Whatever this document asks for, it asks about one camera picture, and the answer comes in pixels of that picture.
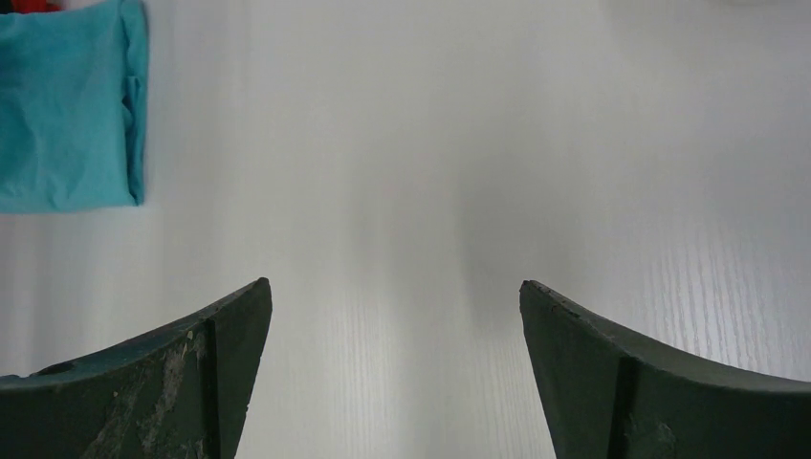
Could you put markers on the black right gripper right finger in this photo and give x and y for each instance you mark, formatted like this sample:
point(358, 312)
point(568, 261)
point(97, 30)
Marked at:
point(610, 392)

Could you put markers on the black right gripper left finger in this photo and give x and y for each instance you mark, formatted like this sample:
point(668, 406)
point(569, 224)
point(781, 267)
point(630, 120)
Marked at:
point(181, 390)

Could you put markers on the cyan t-shirt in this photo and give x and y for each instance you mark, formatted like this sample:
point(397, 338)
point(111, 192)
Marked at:
point(74, 108)

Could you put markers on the folded red t-shirt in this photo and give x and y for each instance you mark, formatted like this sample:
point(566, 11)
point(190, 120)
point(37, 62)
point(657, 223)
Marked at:
point(29, 6)

